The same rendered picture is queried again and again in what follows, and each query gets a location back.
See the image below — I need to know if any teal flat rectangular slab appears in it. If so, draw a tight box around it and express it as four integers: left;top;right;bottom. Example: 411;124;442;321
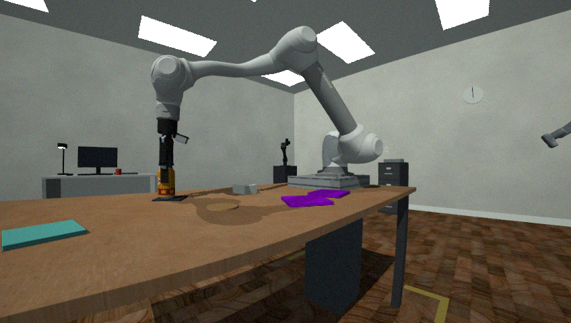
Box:
2;219;87;251

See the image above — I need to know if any yellow drink can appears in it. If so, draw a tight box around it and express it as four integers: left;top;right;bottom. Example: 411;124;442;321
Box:
158;168;175;199

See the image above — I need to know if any purple flat square tile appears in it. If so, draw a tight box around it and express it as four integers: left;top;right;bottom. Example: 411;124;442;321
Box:
281;195;334;207
308;189;350;199

